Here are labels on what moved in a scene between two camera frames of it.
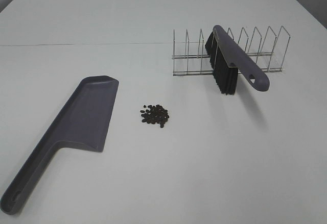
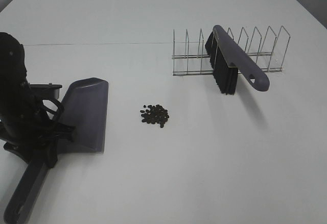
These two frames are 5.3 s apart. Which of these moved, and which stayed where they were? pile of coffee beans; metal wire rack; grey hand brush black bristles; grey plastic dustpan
Moved: grey plastic dustpan
Stayed: metal wire rack; grey hand brush black bristles; pile of coffee beans
